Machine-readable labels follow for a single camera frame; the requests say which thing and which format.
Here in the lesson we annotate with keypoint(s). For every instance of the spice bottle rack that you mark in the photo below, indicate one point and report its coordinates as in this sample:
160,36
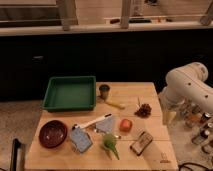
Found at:
196,129

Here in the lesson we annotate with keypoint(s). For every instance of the dark red bowl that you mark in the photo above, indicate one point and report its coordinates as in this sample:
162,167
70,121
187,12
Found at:
52,134

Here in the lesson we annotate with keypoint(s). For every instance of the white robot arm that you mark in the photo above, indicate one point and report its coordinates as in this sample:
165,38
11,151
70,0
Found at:
186,83

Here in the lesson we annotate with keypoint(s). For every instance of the red apple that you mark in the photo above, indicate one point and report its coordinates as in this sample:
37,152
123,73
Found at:
125,125

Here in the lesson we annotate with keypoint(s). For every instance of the grey blue cloth piece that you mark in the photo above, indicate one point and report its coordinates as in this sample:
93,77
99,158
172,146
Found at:
107,125

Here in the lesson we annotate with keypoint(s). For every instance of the wooden block stamp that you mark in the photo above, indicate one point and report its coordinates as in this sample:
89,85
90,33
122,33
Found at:
141,143

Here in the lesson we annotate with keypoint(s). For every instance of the yellow banana toy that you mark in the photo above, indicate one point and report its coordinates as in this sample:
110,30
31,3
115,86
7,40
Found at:
114,104

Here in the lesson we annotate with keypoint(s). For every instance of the small metal cup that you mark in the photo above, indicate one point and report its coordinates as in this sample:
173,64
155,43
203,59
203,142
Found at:
104,91

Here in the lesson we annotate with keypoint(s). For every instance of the green plastic tray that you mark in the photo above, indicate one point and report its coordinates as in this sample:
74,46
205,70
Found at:
70,93

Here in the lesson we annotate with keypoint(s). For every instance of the brown pine cone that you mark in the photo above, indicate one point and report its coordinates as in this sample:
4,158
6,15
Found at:
144,109

